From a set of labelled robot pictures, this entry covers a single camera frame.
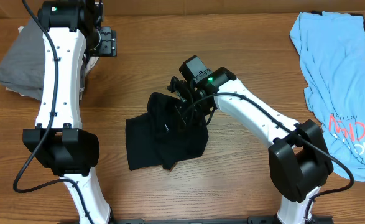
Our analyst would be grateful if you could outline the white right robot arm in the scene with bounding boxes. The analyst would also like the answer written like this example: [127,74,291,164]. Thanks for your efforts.
[167,55,333,224]

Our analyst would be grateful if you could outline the light blue printed t-shirt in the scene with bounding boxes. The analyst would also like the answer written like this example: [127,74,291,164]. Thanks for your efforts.
[290,11,365,182]

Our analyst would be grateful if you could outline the black t-shirt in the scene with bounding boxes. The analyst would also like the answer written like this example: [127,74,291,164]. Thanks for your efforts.
[125,92,208,170]

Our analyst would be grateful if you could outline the folded grey shorts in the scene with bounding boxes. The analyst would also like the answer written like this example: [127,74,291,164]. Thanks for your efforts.
[0,17,86,102]

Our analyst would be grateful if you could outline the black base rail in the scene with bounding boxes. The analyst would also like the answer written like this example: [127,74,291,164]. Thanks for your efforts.
[57,215,334,224]

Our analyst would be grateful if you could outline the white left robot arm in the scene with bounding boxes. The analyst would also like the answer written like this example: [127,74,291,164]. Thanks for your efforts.
[22,0,117,223]

